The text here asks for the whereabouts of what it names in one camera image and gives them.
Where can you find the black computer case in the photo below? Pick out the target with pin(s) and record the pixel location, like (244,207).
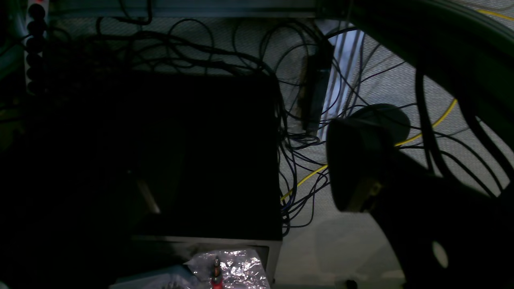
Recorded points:
(189,155)

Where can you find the white power strip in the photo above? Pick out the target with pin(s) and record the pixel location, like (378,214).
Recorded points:
(36,25)

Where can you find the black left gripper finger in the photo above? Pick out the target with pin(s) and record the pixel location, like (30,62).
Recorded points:
(445,234)

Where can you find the crumpled plastic bag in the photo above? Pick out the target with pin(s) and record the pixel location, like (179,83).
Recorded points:
(228,269)

